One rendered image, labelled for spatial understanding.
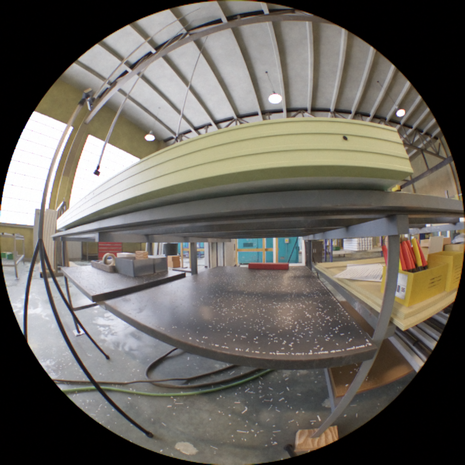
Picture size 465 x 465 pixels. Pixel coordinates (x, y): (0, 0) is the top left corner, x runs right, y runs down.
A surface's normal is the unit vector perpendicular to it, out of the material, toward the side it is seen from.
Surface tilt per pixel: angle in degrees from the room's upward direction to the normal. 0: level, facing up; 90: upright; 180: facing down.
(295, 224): 90
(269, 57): 180
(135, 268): 90
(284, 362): 90
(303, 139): 90
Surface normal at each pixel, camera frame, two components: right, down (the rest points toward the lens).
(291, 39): 0.02, 1.00
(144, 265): 0.95, -0.04
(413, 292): -0.31, -0.05
